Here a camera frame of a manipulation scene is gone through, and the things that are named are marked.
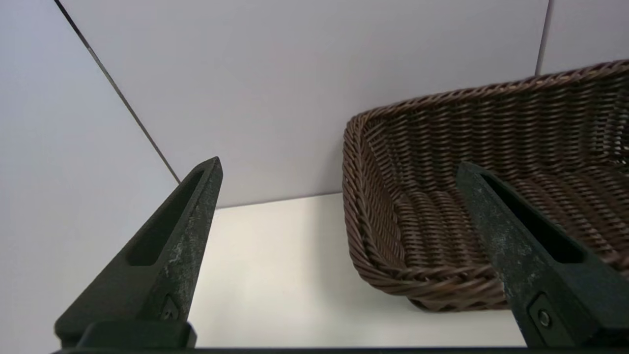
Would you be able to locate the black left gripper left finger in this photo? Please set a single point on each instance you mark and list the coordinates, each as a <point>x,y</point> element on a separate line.
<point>162,275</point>

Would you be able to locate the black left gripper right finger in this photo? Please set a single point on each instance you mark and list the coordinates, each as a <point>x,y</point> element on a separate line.
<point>530,275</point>

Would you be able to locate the dark brown wicker basket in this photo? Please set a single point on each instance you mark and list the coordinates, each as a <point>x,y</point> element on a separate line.
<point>442,236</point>

